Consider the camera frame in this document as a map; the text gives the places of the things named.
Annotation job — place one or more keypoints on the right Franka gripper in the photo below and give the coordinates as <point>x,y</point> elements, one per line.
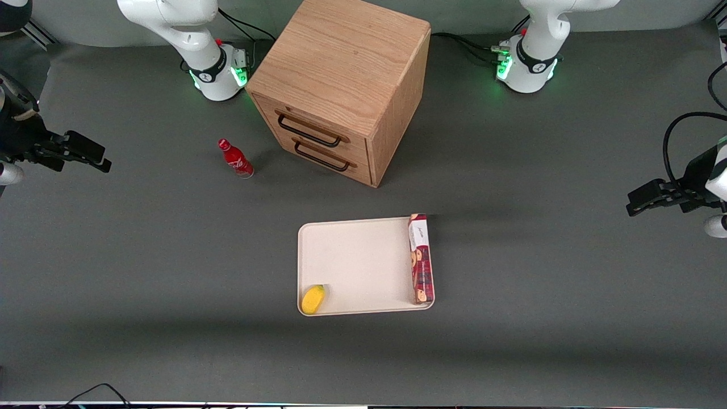
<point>20,138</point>

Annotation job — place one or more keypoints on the left Franka gripper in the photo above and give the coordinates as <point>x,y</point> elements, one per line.
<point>694,175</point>

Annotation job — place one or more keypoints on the red coke bottle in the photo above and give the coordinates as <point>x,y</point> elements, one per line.
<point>237,161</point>

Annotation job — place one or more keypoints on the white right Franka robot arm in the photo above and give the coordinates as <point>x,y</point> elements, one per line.
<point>187,34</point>

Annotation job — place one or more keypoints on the cream plastic tray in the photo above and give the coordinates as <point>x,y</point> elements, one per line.
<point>363,267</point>

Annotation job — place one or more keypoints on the red cookie box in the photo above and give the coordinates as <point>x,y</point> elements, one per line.
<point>421,267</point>

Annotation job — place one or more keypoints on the yellow toy lemon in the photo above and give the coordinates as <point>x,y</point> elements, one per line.
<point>313,300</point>

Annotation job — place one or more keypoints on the wooden two-drawer cabinet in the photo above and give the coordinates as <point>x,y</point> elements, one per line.
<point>341,62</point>

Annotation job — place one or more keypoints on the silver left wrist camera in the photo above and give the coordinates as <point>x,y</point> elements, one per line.
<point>717,226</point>

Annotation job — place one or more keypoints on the aluminium frame rail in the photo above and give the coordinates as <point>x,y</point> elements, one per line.
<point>40,34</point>

